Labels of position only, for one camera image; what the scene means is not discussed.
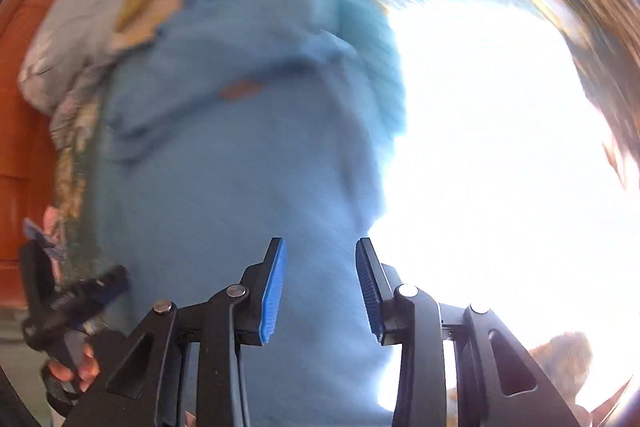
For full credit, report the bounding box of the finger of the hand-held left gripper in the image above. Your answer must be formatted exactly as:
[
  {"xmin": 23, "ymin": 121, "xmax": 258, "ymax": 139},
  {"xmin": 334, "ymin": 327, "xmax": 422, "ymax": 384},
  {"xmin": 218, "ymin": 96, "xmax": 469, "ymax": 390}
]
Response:
[{"xmin": 52, "ymin": 264, "xmax": 130, "ymax": 335}]

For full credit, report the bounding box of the blue garment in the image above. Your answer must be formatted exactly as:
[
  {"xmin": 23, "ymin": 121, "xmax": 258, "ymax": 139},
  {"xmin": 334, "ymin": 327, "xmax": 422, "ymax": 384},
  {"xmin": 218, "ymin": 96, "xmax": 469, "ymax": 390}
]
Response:
[{"xmin": 97, "ymin": 0, "xmax": 408, "ymax": 427}]

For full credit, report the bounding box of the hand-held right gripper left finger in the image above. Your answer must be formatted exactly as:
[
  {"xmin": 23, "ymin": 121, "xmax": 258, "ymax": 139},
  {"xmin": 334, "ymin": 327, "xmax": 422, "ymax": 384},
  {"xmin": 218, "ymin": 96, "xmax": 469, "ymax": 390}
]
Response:
[{"xmin": 62, "ymin": 237, "xmax": 288, "ymax": 427}]

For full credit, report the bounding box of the light blue floral quilt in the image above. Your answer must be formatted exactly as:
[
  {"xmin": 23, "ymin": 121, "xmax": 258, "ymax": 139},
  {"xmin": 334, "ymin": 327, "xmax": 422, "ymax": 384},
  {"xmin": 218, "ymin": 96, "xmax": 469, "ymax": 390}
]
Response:
[{"xmin": 19, "ymin": 0, "xmax": 186, "ymax": 118}]

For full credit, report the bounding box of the pink striped cloth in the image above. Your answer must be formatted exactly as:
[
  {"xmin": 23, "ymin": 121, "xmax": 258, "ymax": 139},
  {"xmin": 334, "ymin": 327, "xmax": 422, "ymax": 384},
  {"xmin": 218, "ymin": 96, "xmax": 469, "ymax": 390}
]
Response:
[{"xmin": 24, "ymin": 206, "xmax": 68, "ymax": 260}]

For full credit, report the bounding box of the orange wooden headboard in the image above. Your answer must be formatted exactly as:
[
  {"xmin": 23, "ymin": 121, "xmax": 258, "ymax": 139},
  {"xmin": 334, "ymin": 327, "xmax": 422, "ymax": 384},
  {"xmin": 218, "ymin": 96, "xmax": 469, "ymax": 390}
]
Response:
[{"xmin": 0, "ymin": 0, "xmax": 113, "ymax": 313}]

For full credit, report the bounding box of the person's left hand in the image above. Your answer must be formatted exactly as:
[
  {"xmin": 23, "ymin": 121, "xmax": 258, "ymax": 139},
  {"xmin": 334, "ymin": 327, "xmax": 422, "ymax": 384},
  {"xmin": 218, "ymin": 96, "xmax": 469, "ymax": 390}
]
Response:
[{"xmin": 47, "ymin": 342, "xmax": 101, "ymax": 395}]

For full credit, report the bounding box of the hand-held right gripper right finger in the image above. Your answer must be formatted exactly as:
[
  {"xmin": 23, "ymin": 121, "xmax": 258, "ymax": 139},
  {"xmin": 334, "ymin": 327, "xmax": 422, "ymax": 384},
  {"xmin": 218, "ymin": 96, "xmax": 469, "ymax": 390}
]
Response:
[{"xmin": 355, "ymin": 237, "xmax": 581, "ymax": 427}]

